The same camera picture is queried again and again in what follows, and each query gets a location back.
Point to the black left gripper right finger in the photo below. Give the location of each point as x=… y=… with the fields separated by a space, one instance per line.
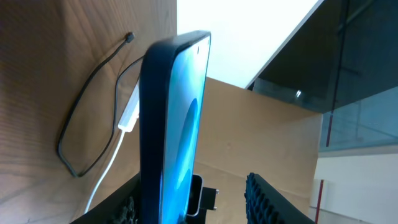
x=264 y=204

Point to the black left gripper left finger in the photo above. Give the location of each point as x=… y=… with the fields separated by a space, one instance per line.
x=122 y=206

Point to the blue Galaxy smartphone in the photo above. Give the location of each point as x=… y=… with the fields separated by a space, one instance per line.
x=171 y=91

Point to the brown cardboard panel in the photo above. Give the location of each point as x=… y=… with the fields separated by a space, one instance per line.
x=242 y=132

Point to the white power strip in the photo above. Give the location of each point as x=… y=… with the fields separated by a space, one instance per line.
x=131 y=112

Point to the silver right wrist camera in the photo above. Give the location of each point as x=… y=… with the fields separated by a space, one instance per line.
x=201 y=198

